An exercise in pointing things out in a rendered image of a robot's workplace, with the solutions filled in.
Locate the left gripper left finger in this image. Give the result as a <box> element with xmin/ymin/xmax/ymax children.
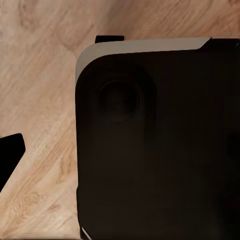
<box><xmin>0</xmin><ymin>133</ymin><xmax>26</xmax><ymax>192</ymax></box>

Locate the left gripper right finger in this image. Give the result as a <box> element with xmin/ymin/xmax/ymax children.
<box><xmin>224</xmin><ymin>133</ymin><xmax>240</xmax><ymax>172</ymax></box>

